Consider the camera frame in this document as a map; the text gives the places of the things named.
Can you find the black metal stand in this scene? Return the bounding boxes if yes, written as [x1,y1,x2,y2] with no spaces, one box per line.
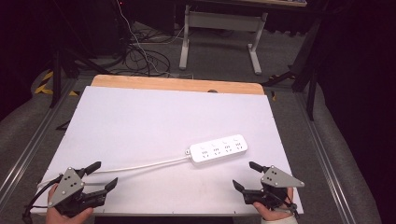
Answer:
[261,12,325,121]
[49,0,110,109]

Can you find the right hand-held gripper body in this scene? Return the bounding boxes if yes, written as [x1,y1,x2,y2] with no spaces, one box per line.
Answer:
[242,165,305,209]

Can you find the white power strip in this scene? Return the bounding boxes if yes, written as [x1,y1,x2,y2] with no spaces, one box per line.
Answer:
[189,133,249,165]

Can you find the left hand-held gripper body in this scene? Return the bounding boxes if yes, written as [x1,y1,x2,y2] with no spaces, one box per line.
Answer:
[48,167,108,218]

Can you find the yellow black floor tape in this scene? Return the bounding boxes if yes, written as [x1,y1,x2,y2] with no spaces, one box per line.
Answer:
[34,70,80,97]

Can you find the white floor cable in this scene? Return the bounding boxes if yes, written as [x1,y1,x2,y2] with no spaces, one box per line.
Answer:
[116,0,194,79]

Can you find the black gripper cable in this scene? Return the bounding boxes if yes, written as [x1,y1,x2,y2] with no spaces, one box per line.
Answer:
[21,175,64,224]

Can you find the wooden desk top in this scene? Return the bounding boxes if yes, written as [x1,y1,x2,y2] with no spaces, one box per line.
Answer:
[199,0,308,7]

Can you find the white power strip cable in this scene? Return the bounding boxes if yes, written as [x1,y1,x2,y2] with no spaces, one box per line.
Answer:
[36,150,191,189]

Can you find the white metal desk frame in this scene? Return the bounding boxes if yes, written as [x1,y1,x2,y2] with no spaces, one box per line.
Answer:
[178,4,269,76]

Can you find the person's left hand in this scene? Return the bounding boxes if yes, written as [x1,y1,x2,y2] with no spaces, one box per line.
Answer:
[45,183,94,224]

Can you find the white board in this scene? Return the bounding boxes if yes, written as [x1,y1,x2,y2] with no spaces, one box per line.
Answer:
[30,85,304,217]

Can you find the person's right hand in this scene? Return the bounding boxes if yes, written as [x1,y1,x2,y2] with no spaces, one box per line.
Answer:
[252,187,297,222]

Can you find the aluminium floor rail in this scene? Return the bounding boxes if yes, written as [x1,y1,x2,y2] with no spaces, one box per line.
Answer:
[293,92,348,224]
[0,78,78,202]

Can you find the black floor cables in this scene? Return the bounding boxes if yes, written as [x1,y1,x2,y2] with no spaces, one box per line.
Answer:
[122,29,185,77]

